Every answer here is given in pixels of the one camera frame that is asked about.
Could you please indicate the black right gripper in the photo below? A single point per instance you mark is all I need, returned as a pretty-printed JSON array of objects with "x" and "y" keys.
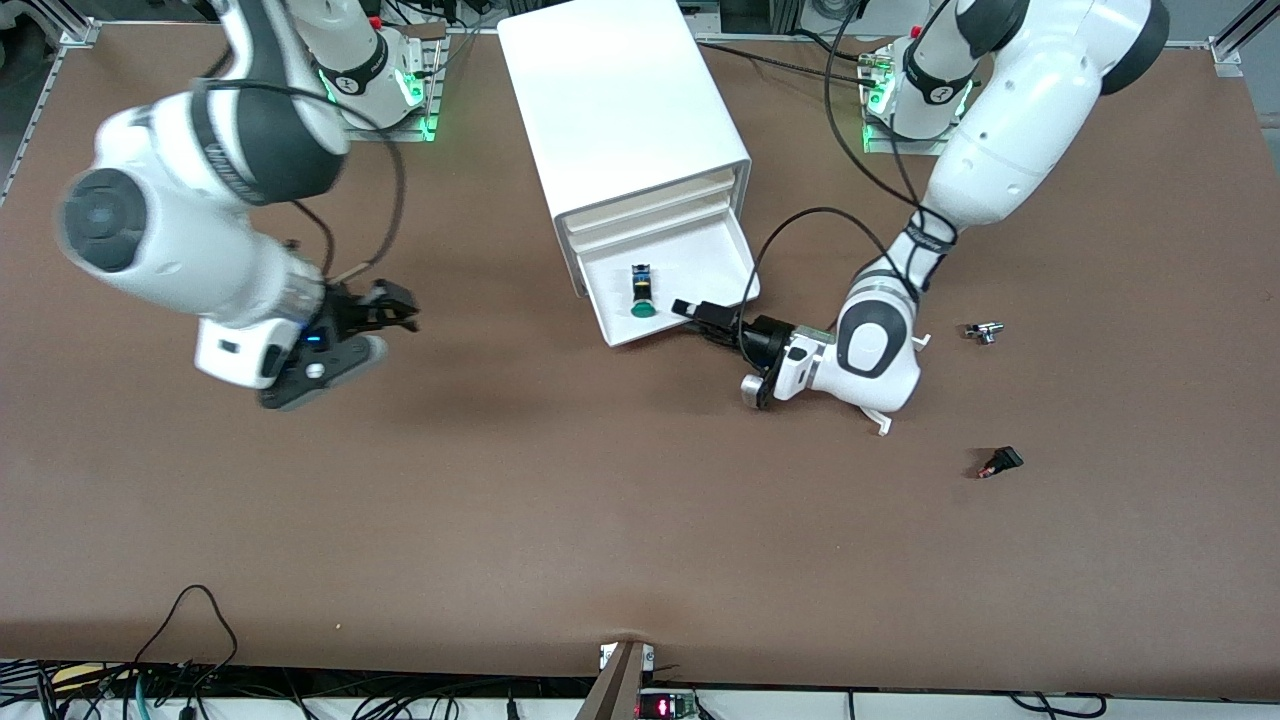
[{"x": 352, "y": 311}]

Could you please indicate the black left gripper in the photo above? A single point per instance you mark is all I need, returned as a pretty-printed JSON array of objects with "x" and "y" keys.
[{"x": 764, "y": 340}]

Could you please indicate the white plastic drawer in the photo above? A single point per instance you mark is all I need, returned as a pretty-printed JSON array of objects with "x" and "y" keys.
[
  {"x": 650, "y": 200},
  {"x": 650, "y": 227},
  {"x": 690, "y": 265}
]

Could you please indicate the green push button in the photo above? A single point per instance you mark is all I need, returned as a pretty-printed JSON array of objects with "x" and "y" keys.
[{"x": 643, "y": 308}]

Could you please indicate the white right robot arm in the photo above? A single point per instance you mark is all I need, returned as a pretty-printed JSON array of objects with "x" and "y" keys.
[{"x": 200, "y": 230}]

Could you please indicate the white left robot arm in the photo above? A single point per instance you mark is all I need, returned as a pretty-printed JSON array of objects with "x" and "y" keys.
[{"x": 1030, "y": 100}]

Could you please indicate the white drawer cabinet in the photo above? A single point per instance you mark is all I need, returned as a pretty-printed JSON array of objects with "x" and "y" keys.
[{"x": 610, "y": 100}]

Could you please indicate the white curved plastic arc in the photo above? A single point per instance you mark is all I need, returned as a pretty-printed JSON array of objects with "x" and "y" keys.
[{"x": 884, "y": 427}]

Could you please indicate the table cover mat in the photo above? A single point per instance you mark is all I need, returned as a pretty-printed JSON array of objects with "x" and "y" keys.
[{"x": 600, "y": 520}]

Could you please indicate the small silver metal connector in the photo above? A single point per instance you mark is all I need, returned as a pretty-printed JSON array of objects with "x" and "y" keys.
[{"x": 985, "y": 332}]

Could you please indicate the device with red display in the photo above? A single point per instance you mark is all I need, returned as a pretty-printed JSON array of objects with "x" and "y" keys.
[{"x": 665, "y": 707}]

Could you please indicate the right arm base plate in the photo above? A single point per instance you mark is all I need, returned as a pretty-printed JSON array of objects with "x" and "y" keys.
[{"x": 400, "y": 133}]

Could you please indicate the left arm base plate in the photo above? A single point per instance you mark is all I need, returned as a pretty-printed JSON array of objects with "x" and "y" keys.
[{"x": 905, "y": 146}]

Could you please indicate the small black red switch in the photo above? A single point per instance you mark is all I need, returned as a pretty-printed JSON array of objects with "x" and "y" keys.
[{"x": 1003, "y": 461}]

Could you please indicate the brown wooden post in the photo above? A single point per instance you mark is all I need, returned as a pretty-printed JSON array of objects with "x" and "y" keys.
[{"x": 615, "y": 690}]

